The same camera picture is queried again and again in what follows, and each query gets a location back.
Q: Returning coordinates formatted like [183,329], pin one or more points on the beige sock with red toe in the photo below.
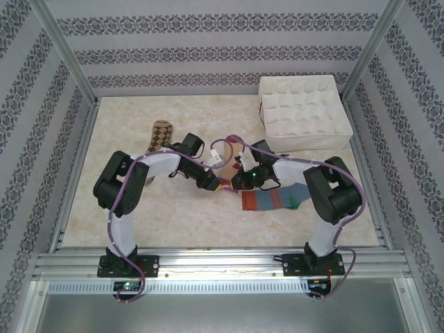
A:
[230,166]

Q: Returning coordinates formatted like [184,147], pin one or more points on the blue orange striped sock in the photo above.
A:
[267,201]

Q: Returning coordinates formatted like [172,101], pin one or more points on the brown argyle sock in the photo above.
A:
[161,135]

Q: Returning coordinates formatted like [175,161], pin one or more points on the white fabric organizer box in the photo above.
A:
[305,142]

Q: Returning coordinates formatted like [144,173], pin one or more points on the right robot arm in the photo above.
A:
[329,197]

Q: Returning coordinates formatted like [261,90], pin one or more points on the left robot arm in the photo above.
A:
[118,194]

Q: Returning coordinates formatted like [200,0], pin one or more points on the grey metal sheet tray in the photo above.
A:
[222,315]

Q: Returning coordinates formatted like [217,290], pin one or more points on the aluminium mounting rail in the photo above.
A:
[222,260]

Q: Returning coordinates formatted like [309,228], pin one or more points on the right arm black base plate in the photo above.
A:
[295,265]

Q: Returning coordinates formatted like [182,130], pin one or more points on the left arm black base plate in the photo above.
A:
[151,265]

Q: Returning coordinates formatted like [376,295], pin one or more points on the aluminium table side rail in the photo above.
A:
[382,239]
[78,173]

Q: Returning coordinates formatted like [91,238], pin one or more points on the aluminium frame post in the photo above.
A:
[71,59]
[369,52]

